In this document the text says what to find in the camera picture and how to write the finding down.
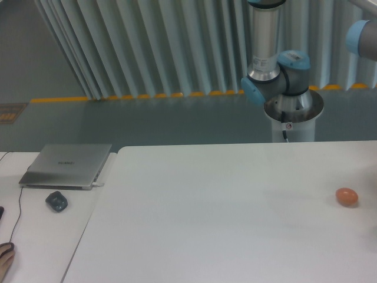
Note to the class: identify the person's hand on mouse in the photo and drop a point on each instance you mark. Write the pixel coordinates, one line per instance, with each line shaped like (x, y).
(6, 261)

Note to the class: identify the black computer mouse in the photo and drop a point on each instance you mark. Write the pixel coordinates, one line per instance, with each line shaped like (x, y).
(6, 247)

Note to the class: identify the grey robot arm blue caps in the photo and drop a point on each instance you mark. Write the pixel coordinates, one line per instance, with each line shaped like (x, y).
(296, 44)

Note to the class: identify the silver closed laptop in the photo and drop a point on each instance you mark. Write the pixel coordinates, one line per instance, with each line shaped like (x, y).
(66, 166)

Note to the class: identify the brown egg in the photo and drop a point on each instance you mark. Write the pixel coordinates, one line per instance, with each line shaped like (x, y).
(346, 196)

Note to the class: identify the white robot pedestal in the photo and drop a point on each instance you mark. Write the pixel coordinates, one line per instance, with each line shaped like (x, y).
(293, 118)

